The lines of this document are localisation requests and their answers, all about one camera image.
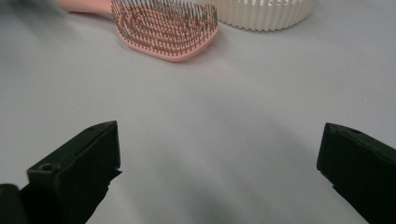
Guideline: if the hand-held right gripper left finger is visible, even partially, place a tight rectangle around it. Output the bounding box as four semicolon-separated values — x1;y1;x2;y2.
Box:
18;120;122;224

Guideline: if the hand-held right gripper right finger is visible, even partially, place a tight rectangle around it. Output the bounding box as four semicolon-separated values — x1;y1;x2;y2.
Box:
316;122;396;224

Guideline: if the pink hairbrush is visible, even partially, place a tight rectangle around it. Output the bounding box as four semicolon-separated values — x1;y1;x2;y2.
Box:
55;0;219;63

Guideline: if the white ribbed plastic basket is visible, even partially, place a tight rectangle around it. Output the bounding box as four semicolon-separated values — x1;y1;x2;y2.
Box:
200;0;317;32

